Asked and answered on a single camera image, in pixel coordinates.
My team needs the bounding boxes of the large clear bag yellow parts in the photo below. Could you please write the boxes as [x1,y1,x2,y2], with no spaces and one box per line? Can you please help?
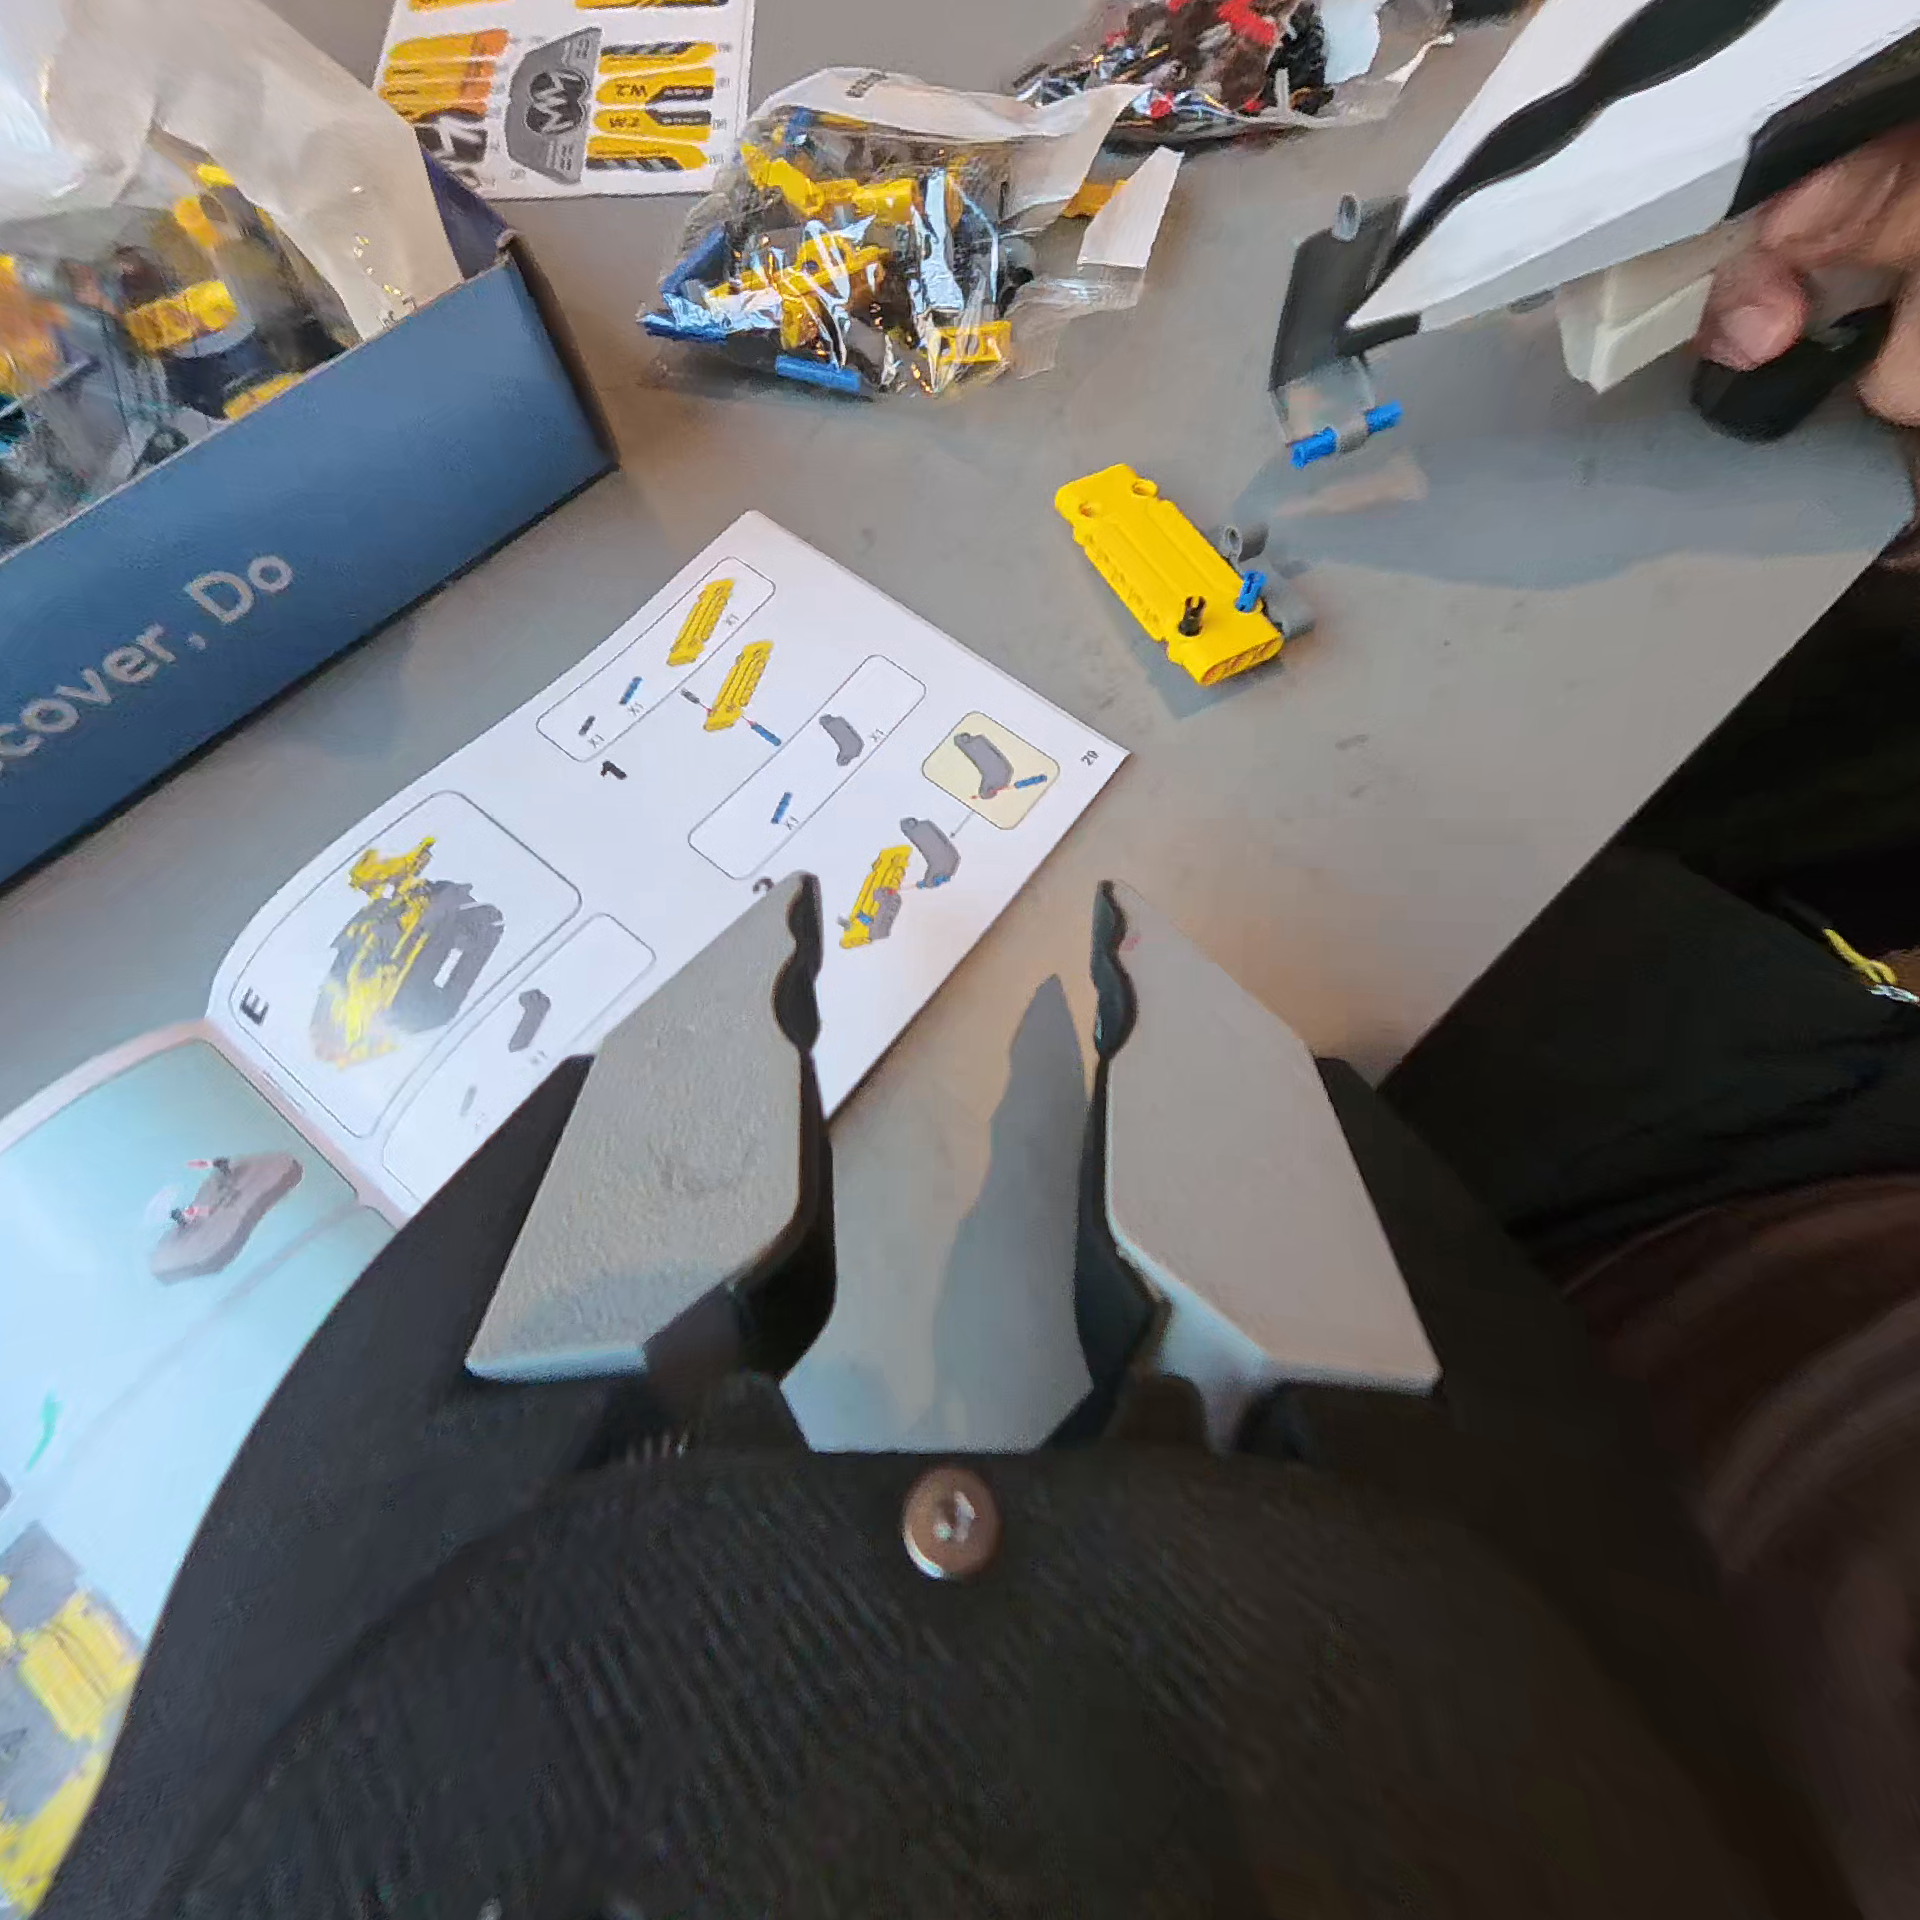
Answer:
[0,151,378,528]

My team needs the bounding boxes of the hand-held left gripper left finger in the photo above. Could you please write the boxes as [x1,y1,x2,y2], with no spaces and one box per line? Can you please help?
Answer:
[464,874,836,1390]

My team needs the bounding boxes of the person's right hand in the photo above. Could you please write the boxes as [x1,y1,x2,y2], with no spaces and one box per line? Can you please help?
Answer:
[1698,134,1920,430]

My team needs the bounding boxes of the blue cardboard kit box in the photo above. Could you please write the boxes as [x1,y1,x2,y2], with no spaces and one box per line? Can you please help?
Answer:
[0,142,620,888]

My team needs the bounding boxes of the person's brown sweater torso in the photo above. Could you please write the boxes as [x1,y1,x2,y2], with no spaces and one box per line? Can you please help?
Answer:
[1560,1171,1920,1920]

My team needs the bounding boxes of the yellow grey sticker sheet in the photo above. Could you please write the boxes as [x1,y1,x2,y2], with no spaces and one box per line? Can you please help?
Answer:
[372,0,754,201]

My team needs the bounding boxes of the grey angled connector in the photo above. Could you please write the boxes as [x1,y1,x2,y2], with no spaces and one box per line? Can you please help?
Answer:
[1267,193,1408,453]
[1217,521,1322,641]

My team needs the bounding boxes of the yellow beam panel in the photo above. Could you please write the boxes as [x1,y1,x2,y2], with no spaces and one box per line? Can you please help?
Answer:
[1053,464,1288,689]

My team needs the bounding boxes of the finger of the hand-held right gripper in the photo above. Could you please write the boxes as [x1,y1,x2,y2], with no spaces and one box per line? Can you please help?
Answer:
[1343,0,1920,339]
[1393,0,1783,232]

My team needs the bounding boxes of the black yellow drawstring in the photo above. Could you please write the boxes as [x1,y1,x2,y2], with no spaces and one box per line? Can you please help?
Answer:
[1816,931,1920,1003]

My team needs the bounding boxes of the person's legs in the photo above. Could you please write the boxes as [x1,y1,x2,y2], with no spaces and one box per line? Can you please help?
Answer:
[1381,840,1920,1279]

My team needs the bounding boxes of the grey desk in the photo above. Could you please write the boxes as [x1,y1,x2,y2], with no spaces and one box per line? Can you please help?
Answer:
[0,0,1920,1457]

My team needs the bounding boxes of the white clear plastic bag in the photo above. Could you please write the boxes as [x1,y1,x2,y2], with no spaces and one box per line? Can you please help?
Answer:
[0,0,464,339]

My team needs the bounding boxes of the bag of red black parts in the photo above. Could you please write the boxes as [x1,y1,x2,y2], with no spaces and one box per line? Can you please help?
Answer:
[1013,0,1456,144]

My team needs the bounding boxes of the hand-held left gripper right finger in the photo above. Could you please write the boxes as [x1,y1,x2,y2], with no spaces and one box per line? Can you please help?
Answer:
[1072,880,1442,1450]

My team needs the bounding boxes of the bag of yellow blue parts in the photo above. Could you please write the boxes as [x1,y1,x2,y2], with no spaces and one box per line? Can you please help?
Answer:
[639,66,1186,400]

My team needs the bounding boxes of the white instruction booklet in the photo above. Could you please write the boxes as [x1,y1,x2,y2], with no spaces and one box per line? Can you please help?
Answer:
[0,511,1129,1920]

